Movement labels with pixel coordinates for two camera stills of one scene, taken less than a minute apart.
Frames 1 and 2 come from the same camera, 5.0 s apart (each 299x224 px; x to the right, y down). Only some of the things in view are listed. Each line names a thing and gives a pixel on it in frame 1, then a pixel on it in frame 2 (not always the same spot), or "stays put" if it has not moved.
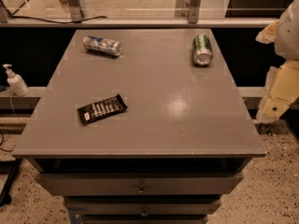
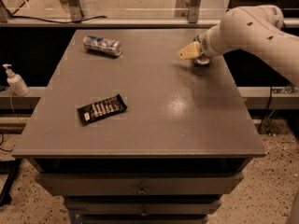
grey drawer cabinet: [140, 126] stays put
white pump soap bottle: [17, 81] stays put
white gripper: [289, 35] to [206, 46]
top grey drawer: [135, 184] stays put
